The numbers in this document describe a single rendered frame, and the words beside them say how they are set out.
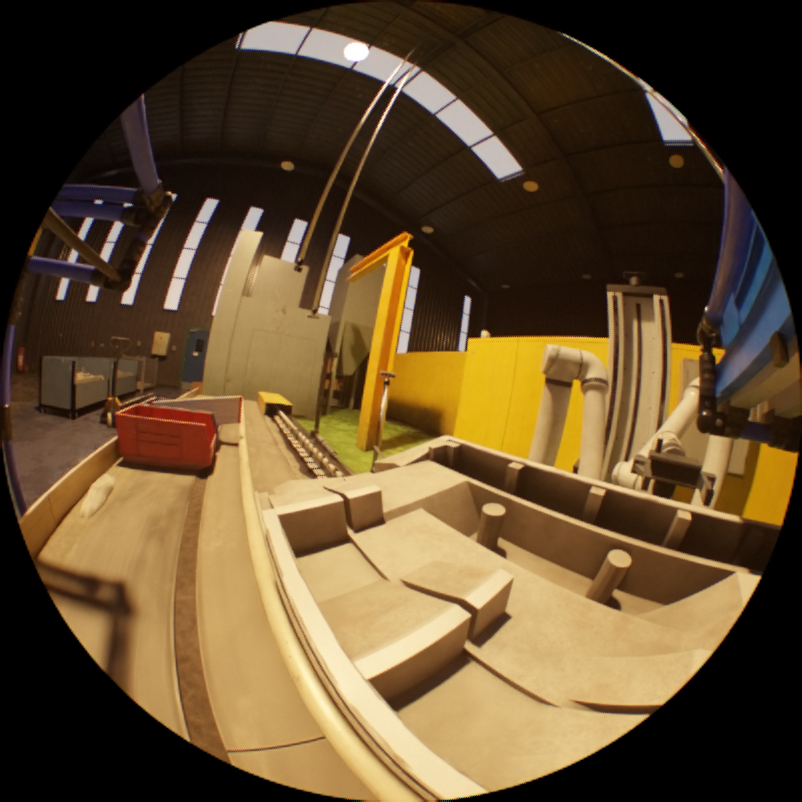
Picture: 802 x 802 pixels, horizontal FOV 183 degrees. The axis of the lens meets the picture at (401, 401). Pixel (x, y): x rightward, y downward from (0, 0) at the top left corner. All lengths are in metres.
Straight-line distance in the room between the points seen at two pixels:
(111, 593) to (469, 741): 0.45
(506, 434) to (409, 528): 2.45
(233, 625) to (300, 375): 5.77
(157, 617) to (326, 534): 0.29
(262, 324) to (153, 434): 5.26
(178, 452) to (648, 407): 1.80
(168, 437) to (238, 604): 0.55
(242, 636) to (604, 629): 0.38
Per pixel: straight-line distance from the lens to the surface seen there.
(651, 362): 1.39
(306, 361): 6.01
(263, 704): 0.35
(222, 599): 0.44
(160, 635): 0.42
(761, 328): 0.31
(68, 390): 4.87
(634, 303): 1.47
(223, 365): 5.80
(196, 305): 9.84
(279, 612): 0.37
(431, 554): 0.26
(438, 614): 0.17
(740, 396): 0.42
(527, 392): 2.62
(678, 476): 0.60
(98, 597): 0.49
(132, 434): 0.88
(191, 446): 0.83
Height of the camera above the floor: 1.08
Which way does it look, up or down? 3 degrees down
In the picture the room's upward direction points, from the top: 9 degrees clockwise
